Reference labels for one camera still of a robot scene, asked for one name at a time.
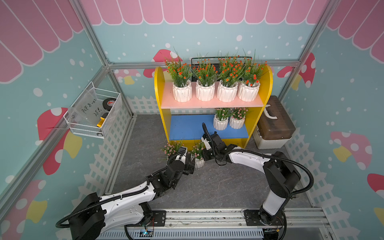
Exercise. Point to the yellow pink blue wooden rack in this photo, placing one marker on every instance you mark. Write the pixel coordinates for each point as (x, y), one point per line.
(187, 128)

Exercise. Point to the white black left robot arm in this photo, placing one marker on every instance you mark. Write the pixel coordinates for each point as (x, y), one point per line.
(95, 214)

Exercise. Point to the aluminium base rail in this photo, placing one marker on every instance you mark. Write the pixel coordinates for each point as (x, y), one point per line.
(227, 224)

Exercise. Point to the black tape roll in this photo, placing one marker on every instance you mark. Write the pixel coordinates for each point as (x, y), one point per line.
(109, 103)

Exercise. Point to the yellow utility knife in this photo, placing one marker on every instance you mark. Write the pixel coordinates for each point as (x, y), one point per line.
(102, 120)

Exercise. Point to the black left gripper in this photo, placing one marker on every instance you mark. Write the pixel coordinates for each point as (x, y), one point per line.
(187, 170)

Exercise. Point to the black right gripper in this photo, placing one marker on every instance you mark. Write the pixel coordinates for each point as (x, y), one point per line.
(205, 155)

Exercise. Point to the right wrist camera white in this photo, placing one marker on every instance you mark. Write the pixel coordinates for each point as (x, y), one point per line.
(206, 143)

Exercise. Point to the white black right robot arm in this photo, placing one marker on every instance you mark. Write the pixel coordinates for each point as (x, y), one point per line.
(286, 178)

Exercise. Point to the orange flower pot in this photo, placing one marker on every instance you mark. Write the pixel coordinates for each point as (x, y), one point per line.
(206, 76)
(181, 75)
(251, 71)
(230, 73)

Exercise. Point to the pink flower pot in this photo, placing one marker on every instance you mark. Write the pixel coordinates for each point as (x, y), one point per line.
(197, 153)
(171, 148)
(221, 118)
(238, 117)

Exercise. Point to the white box with brown lid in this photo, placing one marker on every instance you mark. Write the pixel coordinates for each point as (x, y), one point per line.
(275, 127)

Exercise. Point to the clear wall-mounted wire basket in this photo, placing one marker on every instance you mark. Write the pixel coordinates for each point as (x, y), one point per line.
(84, 114)

